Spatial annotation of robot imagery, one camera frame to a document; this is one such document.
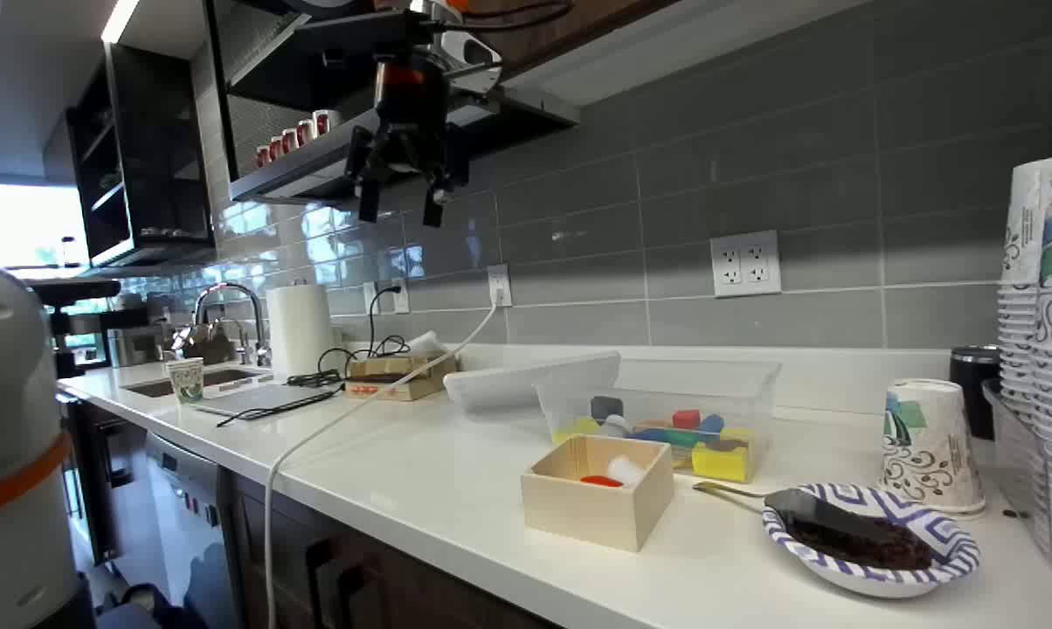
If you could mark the yellow toy block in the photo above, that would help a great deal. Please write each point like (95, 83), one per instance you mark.
(723, 464)

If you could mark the ceiling light strip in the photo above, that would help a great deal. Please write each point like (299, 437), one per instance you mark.
(117, 20)

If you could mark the clear plastic container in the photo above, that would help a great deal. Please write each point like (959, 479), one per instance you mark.
(667, 390)

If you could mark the black open cabinet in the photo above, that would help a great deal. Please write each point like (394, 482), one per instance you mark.
(158, 142)

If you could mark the white outlet with plug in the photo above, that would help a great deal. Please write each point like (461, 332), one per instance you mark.
(498, 285)

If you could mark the red white mug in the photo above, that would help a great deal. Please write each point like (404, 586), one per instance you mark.
(302, 132)
(326, 119)
(260, 152)
(281, 145)

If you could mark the open shelf unit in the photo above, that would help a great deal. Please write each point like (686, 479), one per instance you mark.
(302, 176)

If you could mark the small white item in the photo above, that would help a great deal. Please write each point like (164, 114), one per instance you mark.
(628, 468)

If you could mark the steel dishwasher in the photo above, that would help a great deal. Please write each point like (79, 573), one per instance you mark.
(181, 510)

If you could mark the thin black tap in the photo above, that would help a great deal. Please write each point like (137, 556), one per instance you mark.
(373, 315)

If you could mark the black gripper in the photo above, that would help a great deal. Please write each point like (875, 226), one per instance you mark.
(412, 98)

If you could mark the wooden cabinet door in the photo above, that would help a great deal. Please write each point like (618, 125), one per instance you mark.
(571, 23)

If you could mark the black coffee machine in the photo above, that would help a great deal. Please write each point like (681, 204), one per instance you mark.
(83, 332)

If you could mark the white cylinder orange band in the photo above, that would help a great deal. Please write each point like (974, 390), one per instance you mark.
(13, 443)

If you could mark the red toy block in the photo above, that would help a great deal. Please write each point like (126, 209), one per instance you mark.
(686, 418)

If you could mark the dark wooden lower cabinet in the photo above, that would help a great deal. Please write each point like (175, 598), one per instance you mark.
(407, 595)

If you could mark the small red item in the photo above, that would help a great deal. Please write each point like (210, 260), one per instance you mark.
(603, 479)

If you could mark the white paper towel roll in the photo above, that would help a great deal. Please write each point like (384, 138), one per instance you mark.
(299, 329)

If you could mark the white double wall outlet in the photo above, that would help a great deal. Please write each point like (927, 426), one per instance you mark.
(746, 263)

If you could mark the upturned patterned paper cup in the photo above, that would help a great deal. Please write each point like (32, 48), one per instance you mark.
(930, 450)

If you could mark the blue patterned paper plate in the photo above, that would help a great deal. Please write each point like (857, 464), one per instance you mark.
(887, 506)

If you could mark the black flat mat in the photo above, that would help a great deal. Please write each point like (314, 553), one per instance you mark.
(267, 400)

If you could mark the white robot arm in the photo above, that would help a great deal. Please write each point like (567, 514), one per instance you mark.
(471, 49)

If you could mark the steel sink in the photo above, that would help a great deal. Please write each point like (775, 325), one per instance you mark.
(232, 376)

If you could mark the black cup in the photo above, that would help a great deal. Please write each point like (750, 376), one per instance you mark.
(974, 377)

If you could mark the green toy block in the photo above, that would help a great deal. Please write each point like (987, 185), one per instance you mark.
(668, 443)

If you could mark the chrome arched faucet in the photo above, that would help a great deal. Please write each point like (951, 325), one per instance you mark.
(256, 325)

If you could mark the small patterned paper cup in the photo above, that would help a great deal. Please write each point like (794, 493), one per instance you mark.
(187, 377)

